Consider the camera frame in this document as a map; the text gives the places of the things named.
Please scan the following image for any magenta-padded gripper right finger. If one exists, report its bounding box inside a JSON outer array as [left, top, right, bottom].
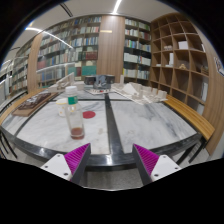
[[131, 143, 183, 186]]

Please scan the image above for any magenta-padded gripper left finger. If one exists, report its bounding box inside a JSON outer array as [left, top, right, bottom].
[[40, 143, 92, 186]]

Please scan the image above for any clear plastic bottle green label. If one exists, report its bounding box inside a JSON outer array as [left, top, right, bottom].
[[64, 85, 86, 140]]

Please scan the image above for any flat round red coaster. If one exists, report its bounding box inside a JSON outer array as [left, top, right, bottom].
[[82, 110, 98, 120]]

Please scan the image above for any white block architectural model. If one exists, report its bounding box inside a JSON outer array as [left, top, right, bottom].
[[111, 74, 169, 106]]

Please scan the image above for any white ramp architectural model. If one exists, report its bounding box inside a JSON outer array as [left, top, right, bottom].
[[48, 72, 86, 94]]

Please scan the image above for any dark grey architectural model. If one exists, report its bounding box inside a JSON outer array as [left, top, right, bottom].
[[83, 74, 116, 95]]

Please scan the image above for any dark bookshelf with books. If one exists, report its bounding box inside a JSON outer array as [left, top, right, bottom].
[[122, 17, 153, 84], [9, 41, 35, 96], [35, 14, 102, 89]]

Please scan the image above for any wooden cubby shelf unit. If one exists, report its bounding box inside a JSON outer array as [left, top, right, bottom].
[[148, 12, 211, 116]]

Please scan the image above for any white mug yellow handle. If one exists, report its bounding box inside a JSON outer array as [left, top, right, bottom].
[[55, 98, 69, 118]]

